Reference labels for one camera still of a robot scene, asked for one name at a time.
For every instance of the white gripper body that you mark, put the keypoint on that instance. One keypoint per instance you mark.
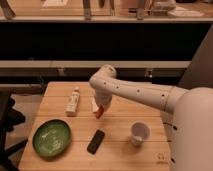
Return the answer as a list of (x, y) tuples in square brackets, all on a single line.
[(103, 99)]

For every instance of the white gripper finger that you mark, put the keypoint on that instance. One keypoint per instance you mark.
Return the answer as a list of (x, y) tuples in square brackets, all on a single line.
[(95, 108), (104, 110)]

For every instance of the red pepper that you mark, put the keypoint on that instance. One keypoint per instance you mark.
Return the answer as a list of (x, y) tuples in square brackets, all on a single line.
[(99, 112)]

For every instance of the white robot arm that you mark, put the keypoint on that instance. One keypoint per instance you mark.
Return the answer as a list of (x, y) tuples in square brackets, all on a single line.
[(192, 111)]

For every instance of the green ceramic bowl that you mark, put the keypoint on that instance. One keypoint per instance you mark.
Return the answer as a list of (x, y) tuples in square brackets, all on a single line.
[(51, 138)]

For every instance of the white folded packet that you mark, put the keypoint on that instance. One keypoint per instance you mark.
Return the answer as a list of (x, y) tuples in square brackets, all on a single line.
[(92, 101)]

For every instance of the white tube bottle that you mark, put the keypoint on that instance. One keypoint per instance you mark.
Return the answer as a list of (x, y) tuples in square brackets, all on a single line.
[(72, 104)]

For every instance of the black phone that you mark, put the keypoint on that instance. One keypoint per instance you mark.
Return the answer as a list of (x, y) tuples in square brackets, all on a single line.
[(95, 141)]

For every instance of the white paper cup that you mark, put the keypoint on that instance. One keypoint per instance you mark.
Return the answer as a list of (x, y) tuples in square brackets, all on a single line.
[(139, 133)]

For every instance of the black office chair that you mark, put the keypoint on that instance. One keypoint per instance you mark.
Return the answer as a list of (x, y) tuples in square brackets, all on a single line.
[(9, 117)]

